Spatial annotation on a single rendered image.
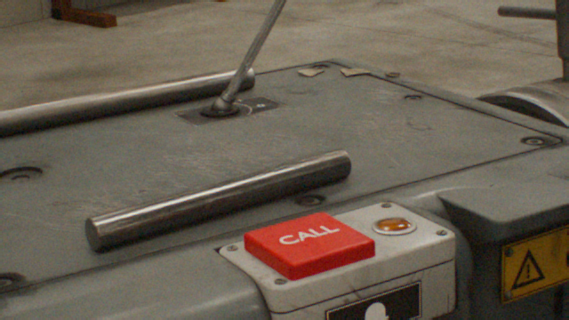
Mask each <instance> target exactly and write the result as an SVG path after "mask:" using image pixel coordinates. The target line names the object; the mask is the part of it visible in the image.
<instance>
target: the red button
mask: <svg viewBox="0 0 569 320"><path fill-rule="evenodd" d="M244 249H245V250H247V251H248V252H249V253H251V254H252V255H254V256H255V257H256V258H258V260H260V261H262V262H263V263H265V264H266V265H268V266H269V267H271V268H273V269H274V270H275V271H276V272H277V273H279V274H280V275H283V276H285V277H287V279H289V280H292V281H294V280H298V279H301V278H304V277H307V276H313V275H317V274H321V273H324V272H326V271H329V270H333V269H336V268H341V267H344V266H346V265H349V264H352V263H355V262H359V261H361V260H366V259H370V258H372V257H375V241H374V240H373V239H371V238H370V237H369V236H366V235H364V234H363V233H361V232H359V231H357V230H355V229H353V228H352V227H350V226H348V225H347V224H346V223H344V222H342V221H340V220H337V219H336V218H333V217H331V216H329V215H328V214H326V213H324V212H320V213H317V214H313V215H310V216H307V217H303V218H297V219H293V220H288V221H285V222H282V223H278V224H275V225H272V226H268V227H265V228H259V229H256V230H254V231H250V232H247V233H245V234H244Z"/></svg>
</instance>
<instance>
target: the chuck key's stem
mask: <svg viewBox="0 0 569 320"><path fill-rule="evenodd" d="M555 13H556V27H557V50H558V57H559V59H561V60H562V74H563V80H562V81H561V82H567V83H569V0H555Z"/></svg>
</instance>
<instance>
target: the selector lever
mask: <svg viewBox="0 0 569 320"><path fill-rule="evenodd" d="M286 3H287V0H276V1H275V2H274V3H273V5H272V7H271V9H270V11H269V13H268V15H267V17H266V18H265V20H264V21H263V23H262V24H261V26H260V29H259V31H258V34H257V36H256V37H255V39H254V41H253V43H252V44H251V46H250V48H249V50H248V52H247V53H246V55H245V56H244V59H243V61H242V62H241V64H240V66H239V68H238V70H237V71H236V73H235V74H234V76H233V78H232V80H231V81H230V83H229V85H228V89H227V90H226V91H224V92H223V93H222V95H221V98H218V99H216V100H214V102H213V103H212V105H208V106H206V107H204V108H202V109H201V110H200V113H201V114H202V115H203V116H209V117H223V116H232V115H234V114H236V113H238V112H239V111H240V107H239V106H238V105H235V104H232V103H234V101H235V99H236V97H235V96H236V93H237V91H238V89H239V87H240V86H241V84H242V82H243V81H244V78H245V77H246V75H247V73H248V71H249V70H250V69H251V67H252V64H253V63H254V61H255V60H256V58H257V56H258V52H259V51H260V48H261V47H262V45H263V43H265V41H266V39H267V37H268V34H269V33H270V31H271V29H272V28H273V26H274V24H275V23H276V20H277V18H278V17H279V15H280V14H281V12H282V10H283V9H284V7H285V5H286Z"/></svg>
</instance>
